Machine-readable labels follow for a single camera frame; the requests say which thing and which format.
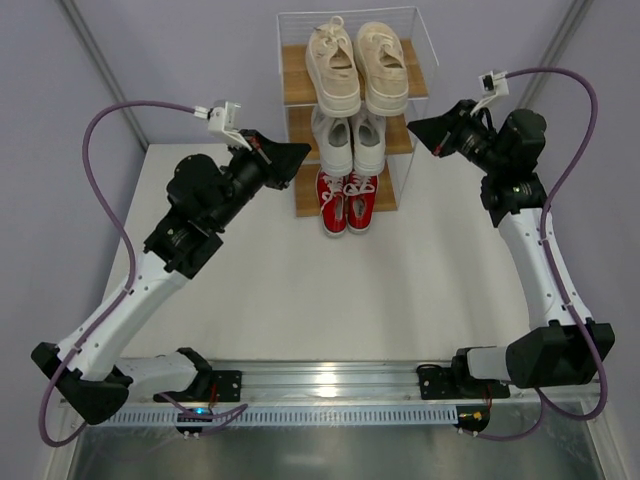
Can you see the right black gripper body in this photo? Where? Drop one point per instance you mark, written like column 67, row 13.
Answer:
column 448, row 135

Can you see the white sneaker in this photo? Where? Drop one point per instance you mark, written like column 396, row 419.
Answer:
column 369, row 142
column 333, row 139

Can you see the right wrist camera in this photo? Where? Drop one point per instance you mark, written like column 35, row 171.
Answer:
column 494, row 87

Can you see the beige sneaker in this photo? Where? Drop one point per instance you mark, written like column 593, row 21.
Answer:
column 330, row 64
column 380, row 59

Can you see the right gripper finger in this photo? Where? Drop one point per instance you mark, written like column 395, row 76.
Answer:
column 438, row 134
column 464, row 108

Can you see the corner aluminium post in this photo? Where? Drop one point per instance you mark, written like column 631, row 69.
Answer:
column 534, row 34
column 79, row 27

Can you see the red canvas sneaker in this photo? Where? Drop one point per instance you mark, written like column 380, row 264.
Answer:
column 360, row 192
column 331, row 199

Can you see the left corner aluminium post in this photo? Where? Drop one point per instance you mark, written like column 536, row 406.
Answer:
column 79, row 27

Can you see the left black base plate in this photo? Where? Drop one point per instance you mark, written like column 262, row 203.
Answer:
column 223, row 386

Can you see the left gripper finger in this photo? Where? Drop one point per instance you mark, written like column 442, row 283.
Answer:
column 280, row 161
column 253, row 140

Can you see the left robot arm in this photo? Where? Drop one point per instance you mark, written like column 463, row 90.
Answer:
column 86, row 367

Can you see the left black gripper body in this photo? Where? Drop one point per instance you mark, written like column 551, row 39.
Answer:
column 267, row 163

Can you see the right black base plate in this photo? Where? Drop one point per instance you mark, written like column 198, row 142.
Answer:
column 441, row 383

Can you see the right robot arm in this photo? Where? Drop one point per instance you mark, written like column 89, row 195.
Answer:
column 564, row 343

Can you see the white slotted cable duct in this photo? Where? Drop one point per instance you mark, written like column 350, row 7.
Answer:
column 292, row 416

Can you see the right corner aluminium post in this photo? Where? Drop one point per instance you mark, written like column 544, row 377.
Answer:
column 534, row 34

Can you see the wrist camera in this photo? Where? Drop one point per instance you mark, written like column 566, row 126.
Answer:
column 494, row 87
column 220, row 121

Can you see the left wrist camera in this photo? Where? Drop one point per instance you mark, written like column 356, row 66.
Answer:
column 220, row 121

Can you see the aluminium mounting rail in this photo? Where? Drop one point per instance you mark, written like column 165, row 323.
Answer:
column 330, row 382

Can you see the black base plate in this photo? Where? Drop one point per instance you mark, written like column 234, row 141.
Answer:
column 441, row 383
column 223, row 386

